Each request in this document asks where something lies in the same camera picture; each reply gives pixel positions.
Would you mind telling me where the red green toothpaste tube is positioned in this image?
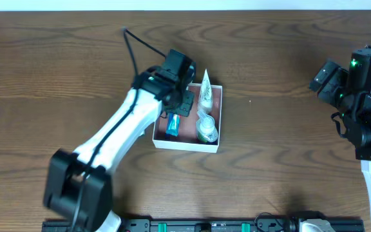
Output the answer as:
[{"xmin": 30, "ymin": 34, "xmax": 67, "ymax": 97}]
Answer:
[{"xmin": 171, "ymin": 113, "xmax": 180, "ymax": 137}]

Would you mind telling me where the blue disposable razor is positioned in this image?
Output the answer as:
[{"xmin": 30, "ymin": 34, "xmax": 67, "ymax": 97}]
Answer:
[{"xmin": 165, "ymin": 113, "xmax": 173, "ymax": 140}]

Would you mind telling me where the white leaf-print tube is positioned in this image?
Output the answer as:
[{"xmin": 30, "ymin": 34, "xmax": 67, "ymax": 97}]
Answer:
[{"xmin": 198, "ymin": 70, "xmax": 214, "ymax": 114}]

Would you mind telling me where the clear pump spray bottle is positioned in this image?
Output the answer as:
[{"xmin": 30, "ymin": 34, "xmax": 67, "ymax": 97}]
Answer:
[{"xmin": 196, "ymin": 110, "xmax": 219, "ymax": 143}]

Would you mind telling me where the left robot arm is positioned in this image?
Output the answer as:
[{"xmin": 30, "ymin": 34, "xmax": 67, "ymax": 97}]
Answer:
[{"xmin": 43, "ymin": 50, "xmax": 196, "ymax": 231}]

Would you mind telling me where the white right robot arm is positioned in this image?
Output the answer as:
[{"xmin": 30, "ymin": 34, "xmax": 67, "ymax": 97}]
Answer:
[{"xmin": 309, "ymin": 46, "xmax": 371, "ymax": 219}]

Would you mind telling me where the white box pink interior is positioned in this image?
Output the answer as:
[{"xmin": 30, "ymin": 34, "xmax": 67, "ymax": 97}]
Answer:
[{"xmin": 153, "ymin": 83, "xmax": 223, "ymax": 153}]

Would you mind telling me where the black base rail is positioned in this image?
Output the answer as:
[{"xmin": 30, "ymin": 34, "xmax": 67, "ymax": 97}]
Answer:
[{"xmin": 42, "ymin": 211, "xmax": 365, "ymax": 232}]

